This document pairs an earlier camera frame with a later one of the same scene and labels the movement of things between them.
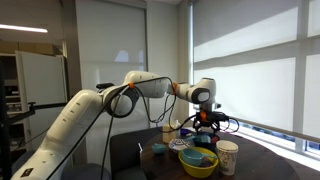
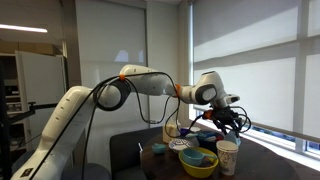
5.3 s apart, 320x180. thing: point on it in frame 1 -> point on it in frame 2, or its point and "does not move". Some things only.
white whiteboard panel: [40, 78] does not move
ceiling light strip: [23, 28] does not move
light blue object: [203, 139] -> [238, 141]
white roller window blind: [264, 57] does not move
